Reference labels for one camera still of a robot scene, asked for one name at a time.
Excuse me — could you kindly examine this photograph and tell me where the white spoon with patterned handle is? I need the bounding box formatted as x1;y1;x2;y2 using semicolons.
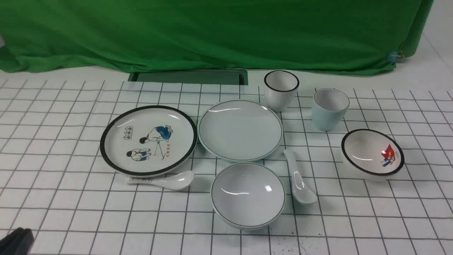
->
126;171;195;191

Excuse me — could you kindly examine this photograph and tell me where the green backdrop cloth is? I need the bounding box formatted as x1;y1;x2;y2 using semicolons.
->
0;0;433;76

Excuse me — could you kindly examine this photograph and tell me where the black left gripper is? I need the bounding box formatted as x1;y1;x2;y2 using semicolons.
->
0;228;35;255

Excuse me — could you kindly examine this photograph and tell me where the plain white ceramic spoon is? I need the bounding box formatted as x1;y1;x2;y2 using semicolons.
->
283;149;318;204

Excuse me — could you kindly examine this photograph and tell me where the blue binder clip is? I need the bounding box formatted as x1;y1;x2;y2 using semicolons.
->
387;51;406;64

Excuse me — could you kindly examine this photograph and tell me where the pale blue plate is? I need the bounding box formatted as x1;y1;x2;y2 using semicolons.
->
197;100;283;162

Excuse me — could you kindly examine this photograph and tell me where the white cup with black rim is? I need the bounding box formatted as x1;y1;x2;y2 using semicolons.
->
264;70;300;112

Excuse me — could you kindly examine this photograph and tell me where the pale blue bowl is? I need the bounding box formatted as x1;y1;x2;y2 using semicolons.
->
210;162;286;230

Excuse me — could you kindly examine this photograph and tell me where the white plate with cartoon figures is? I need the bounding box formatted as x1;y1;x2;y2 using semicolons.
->
100;105;197;178

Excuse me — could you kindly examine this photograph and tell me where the white bowl with red flag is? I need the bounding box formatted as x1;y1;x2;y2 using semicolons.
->
341;129;405;181

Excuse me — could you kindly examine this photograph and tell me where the pale blue cup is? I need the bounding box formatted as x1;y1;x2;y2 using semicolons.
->
311;88;350;132

